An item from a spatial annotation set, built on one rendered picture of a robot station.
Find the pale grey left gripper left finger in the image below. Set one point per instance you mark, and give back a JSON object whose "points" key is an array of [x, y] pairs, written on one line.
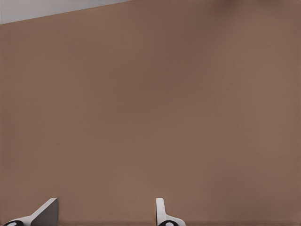
{"points": [[44, 214]]}

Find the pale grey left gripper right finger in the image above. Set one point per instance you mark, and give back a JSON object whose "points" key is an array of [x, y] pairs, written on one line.
{"points": [[161, 212]]}

